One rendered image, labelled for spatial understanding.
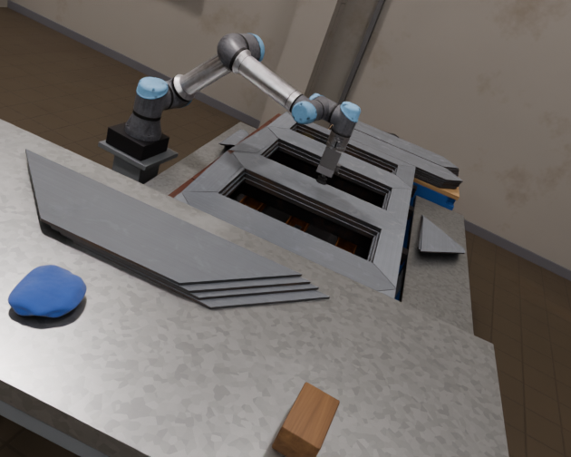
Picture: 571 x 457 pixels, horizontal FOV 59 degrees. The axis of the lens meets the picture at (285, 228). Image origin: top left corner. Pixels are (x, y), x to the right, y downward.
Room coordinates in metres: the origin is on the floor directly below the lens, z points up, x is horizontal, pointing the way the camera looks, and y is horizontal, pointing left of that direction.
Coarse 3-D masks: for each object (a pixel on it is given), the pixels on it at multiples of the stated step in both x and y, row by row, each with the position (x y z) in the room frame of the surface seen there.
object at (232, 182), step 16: (304, 128) 2.51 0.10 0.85; (272, 144) 2.09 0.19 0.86; (288, 144) 2.18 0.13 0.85; (304, 160) 2.16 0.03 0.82; (368, 160) 2.46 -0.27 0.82; (384, 160) 2.47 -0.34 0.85; (240, 176) 1.70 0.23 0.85; (256, 176) 1.74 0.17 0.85; (352, 176) 2.14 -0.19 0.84; (224, 192) 1.53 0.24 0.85; (272, 192) 1.72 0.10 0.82; (288, 192) 1.72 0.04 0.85; (384, 192) 2.12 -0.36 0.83; (304, 208) 1.70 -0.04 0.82; (320, 208) 1.70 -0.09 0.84; (384, 208) 1.92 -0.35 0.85; (352, 224) 1.69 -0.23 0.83; (368, 224) 1.69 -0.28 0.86; (368, 256) 1.51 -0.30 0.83
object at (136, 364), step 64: (0, 128) 1.03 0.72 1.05; (0, 192) 0.80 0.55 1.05; (128, 192) 0.97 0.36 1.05; (0, 256) 0.64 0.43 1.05; (64, 256) 0.69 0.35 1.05; (0, 320) 0.51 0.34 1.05; (64, 320) 0.56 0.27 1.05; (128, 320) 0.60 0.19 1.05; (192, 320) 0.66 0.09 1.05; (256, 320) 0.72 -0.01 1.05; (320, 320) 0.79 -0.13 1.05; (384, 320) 0.87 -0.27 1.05; (0, 384) 0.42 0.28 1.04; (64, 384) 0.45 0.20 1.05; (128, 384) 0.49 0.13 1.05; (192, 384) 0.53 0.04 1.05; (256, 384) 0.58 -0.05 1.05; (320, 384) 0.63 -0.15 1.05; (384, 384) 0.69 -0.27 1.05; (448, 384) 0.75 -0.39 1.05; (128, 448) 0.40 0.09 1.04; (192, 448) 0.43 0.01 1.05; (256, 448) 0.47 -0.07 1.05; (384, 448) 0.55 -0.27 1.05; (448, 448) 0.60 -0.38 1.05
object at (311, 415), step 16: (304, 384) 0.57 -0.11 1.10; (304, 400) 0.53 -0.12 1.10; (320, 400) 0.55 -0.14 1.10; (336, 400) 0.56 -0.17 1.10; (288, 416) 0.50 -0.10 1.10; (304, 416) 0.51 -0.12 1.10; (320, 416) 0.52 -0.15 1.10; (288, 432) 0.47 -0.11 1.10; (304, 432) 0.48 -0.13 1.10; (320, 432) 0.49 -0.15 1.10; (288, 448) 0.47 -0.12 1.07; (304, 448) 0.47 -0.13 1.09; (320, 448) 0.47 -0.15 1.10
